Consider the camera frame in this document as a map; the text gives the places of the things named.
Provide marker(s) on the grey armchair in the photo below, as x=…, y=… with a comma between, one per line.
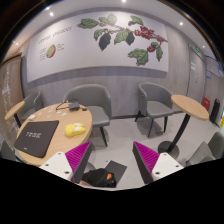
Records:
x=33, y=103
x=97, y=100
x=154, y=101

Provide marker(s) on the grey door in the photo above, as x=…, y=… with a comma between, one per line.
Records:
x=196, y=76

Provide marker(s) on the small round wooden side table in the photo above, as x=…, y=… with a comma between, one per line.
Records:
x=191, y=108

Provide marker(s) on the yellow computer mouse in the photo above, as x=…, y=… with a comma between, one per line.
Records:
x=74, y=129

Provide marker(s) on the coffee plant wall mural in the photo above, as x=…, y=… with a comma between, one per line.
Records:
x=97, y=39

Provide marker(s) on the grey chair lower right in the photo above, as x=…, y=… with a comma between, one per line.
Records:
x=208, y=151

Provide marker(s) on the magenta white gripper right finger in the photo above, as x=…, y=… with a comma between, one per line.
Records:
x=152, y=165

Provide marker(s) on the black bin by wall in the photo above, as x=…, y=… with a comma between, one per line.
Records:
x=215, y=111

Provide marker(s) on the red fire extinguisher box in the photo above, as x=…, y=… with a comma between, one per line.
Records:
x=206, y=103

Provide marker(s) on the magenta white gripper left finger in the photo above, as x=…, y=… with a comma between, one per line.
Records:
x=70, y=165

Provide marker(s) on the grey armchair centre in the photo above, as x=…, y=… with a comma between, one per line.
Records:
x=97, y=100

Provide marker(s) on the grey armchair left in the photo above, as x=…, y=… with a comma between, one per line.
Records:
x=33, y=103

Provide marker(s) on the black bag on floor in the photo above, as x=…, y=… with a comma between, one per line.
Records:
x=100, y=178

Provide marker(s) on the black power adapter with cable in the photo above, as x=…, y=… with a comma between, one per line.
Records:
x=72, y=107

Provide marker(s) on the small wooden table far left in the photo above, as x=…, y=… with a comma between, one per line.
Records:
x=13, y=112

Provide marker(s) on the grey armchair right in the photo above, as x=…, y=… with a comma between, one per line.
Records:
x=154, y=101

